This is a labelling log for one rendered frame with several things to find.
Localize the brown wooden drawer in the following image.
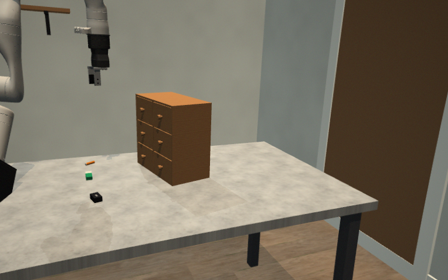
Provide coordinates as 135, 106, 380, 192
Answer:
153, 127, 172, 159
153, 102, 172, 133
137, 120, 153, 148
154, 152, 172, 184
136, 96, 152, 124
138, 142, 153, 171

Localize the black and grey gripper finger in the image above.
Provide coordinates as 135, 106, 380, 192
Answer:
93, 68, 107, 86
87, 66, 96, 84

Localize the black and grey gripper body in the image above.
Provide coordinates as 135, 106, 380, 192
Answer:
74, 19, 110, 68

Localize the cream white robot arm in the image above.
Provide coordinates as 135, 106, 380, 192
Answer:
0, 0, 107, 161

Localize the brown chest of drawers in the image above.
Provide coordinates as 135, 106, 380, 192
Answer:
135, 92, 212, 186

